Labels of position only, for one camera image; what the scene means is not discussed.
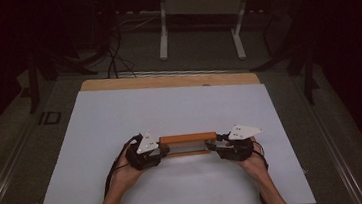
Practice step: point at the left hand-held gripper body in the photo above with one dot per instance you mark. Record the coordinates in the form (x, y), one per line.
(146, 144)

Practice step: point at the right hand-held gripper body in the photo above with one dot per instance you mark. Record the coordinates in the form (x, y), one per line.
(240, 148)

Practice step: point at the person's right hand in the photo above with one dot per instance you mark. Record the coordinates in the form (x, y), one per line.
(257, 165)

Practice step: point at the person's left hand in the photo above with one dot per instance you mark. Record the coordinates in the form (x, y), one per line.
(124, 176)

